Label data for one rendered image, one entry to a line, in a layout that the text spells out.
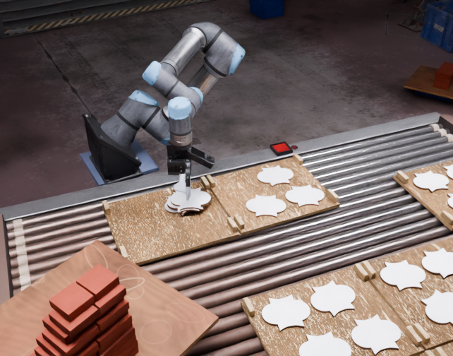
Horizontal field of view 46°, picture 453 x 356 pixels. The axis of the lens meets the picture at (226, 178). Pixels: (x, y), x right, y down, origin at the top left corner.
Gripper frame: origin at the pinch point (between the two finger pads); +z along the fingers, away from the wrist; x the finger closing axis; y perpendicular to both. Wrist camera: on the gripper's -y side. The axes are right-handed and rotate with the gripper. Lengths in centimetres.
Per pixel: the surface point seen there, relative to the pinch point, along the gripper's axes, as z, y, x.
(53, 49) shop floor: 101, 151, -383
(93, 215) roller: 10.8, 36.2, 0.6
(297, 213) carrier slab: 8.8, -39.2, 5.4
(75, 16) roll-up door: 92, 139, -455
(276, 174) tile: 7.9, -34.4, -18.2
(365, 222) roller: 11, -64, 8
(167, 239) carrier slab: 8.8, 7.8, 17.2
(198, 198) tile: 4.6, -3.1, 0.0
